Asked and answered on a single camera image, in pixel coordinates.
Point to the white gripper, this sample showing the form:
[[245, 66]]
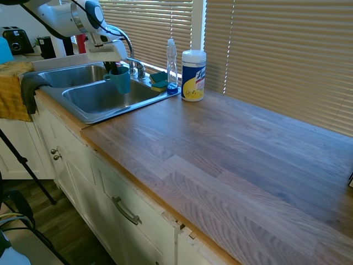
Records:
[[106, 52]]

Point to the teal ceramic mug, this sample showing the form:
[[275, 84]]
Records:
[[122, 81]]

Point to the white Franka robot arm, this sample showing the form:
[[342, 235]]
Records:
[[63, 16]]

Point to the stainless steel double sink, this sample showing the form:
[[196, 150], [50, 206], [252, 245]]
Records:
[[93, 100]]

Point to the chrome gooseneck faucet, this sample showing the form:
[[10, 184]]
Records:
[[138, 67]]

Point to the red container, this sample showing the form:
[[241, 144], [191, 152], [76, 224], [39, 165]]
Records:
[[81, 45]]

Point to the green yellow sponge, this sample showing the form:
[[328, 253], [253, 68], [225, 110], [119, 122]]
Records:
[[158, 77], [159, 86]]

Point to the narrow beige window blind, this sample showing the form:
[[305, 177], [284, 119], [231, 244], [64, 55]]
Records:
[[154, 27]]

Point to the clear dish soap bottle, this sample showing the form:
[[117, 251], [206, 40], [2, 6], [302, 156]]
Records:
[[172, 69]]

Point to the Lysol wipes canister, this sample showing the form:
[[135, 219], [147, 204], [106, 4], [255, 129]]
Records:
[[193, 80]]

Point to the grey dish cloth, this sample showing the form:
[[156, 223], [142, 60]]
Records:
[[29, 88]]

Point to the black toaster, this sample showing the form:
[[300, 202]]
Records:
[[18, 41]]

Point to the round metal cabinet knob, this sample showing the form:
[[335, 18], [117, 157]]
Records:
[[57, 157], [54, 151]]

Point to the yellow patterned towel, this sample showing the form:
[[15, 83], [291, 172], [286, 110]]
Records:
[[11, 91]]

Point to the light blue plastic object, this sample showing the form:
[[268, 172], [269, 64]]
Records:
[[5, 52]]

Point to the white kitchen cabinet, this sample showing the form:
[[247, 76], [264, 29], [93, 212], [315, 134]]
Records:
[[91, 187]]

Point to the black tripod leg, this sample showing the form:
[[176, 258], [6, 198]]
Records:
[[24, 165]]

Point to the wide beige window blind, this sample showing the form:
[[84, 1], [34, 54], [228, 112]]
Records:
[[281, 55]]

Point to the dark object with white base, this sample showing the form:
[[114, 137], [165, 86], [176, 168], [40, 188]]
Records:
[[350, 180]]

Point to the white window frame post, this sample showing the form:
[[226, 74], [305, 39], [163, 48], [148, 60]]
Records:
[[199, 25]]

